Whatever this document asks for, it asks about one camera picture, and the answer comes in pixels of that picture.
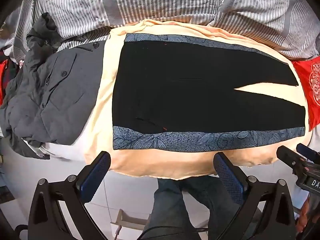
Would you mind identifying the peach blanket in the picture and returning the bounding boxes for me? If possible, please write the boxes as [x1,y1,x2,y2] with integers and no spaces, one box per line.
[84,19,313,180]

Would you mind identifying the wooden stool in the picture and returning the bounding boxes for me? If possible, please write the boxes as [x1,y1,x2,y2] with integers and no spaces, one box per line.
[110,209,150,232]

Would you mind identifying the red fabric item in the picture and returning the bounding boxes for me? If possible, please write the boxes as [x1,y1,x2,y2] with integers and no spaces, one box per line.
[0,59,8,105]

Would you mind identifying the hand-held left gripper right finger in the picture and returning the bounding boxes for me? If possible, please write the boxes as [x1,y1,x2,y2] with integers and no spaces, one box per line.
[210,152,297,240]

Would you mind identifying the red embroidered pillow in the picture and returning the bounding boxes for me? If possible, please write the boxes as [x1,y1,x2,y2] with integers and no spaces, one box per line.
[291,56,320,132]

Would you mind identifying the black pants with blue trim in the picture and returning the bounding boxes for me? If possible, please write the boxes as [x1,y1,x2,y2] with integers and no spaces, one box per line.
[112,33,306,153]

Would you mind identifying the grey jacket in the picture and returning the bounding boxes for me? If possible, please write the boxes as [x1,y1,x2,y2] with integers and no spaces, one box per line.
[0,12,107,158]

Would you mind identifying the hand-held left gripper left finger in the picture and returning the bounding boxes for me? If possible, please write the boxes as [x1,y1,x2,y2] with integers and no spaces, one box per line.
[27,151,112,240]

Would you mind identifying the black cable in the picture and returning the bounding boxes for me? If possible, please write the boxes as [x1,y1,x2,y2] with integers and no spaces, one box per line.
[142,226,212,234]

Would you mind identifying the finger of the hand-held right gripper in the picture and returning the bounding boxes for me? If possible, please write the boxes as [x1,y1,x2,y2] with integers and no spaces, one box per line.
[296,144,320,164]
[277,146,308,178]

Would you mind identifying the grey striped duvet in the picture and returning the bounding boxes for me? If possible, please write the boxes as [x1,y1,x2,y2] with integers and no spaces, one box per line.
[5,0,320,60]

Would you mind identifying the person's legs in jeans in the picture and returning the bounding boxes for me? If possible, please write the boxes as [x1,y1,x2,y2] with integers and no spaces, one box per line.
[141,175,250,240]

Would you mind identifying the person's right hand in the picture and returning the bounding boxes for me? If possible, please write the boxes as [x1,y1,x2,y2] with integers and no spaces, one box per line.
[296,197,313,233]

